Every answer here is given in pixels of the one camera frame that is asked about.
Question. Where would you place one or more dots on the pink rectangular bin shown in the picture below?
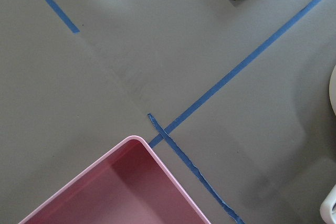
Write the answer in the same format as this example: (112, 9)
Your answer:
(128, 184)

